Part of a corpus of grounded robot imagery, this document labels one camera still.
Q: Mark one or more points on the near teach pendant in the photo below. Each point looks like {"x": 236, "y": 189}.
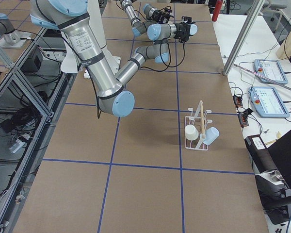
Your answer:
{"x": 267, "y": 102}

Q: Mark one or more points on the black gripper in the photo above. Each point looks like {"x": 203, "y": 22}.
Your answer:
{"x": 157, "y": 16}
{"x": 181, "y": 32}

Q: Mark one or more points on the red bottle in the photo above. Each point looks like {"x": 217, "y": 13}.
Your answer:
{"x": 217, "y": 10}

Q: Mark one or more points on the white plastic cup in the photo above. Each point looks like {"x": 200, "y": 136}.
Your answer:
{"x": 191, "y": 132}

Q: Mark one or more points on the black label printer box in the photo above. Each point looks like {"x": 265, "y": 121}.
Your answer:
{"x": 259, "y": 153}

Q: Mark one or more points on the grey office chair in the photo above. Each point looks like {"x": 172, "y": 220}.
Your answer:
{"x": 275, "y": 7}

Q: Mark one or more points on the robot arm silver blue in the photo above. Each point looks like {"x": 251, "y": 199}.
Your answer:
{"x": 72, "y": 18}
{"x": 138, "y": 17}

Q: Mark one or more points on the white central pedestal column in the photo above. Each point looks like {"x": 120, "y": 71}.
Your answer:
{"x": 70, "y": 62}

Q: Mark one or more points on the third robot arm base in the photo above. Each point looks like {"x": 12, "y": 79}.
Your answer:
{"x": 10, "y": 38}

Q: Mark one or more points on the teach pendant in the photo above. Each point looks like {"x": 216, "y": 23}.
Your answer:
{"x": 267, "y": 102}
{"x": 270, "y": 69}

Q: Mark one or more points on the far teach pendant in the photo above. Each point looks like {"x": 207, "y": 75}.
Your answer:
{"x": 270, "y": 69}

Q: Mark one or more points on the white wire cup rack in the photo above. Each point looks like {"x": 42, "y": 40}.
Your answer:
{"x": 198, "y": 118}

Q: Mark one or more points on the aluminium frame post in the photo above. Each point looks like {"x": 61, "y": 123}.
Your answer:
{"x": 250, "y": 19}

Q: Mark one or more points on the black computer monitor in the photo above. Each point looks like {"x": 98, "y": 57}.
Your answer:
{"x": 280, "y": 152}

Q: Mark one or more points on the light blue plastic cup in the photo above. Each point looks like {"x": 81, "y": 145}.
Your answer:
{"x": 211, "y": 135}
{"x": 193, "y": 29}

